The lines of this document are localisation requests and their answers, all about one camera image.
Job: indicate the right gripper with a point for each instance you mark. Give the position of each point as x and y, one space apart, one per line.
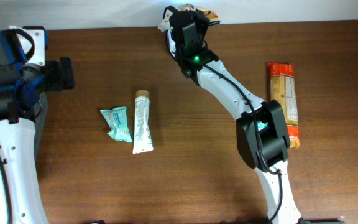
199 20

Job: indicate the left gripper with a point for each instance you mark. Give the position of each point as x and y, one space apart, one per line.
56 82

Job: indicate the yellow snack bag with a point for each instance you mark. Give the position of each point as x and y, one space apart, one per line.
211 15

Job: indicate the cream tube brown cap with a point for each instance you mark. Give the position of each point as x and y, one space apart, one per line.
142 135

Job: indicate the spaghetti pack orange ends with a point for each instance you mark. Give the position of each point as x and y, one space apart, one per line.
282 89

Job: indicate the teal tissue pack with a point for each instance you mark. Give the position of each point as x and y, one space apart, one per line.
262 125

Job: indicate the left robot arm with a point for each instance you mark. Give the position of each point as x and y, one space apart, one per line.
26 76

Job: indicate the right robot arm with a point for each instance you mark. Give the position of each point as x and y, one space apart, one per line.
261 131

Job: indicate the white barcode scanner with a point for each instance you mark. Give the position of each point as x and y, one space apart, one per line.
172 48

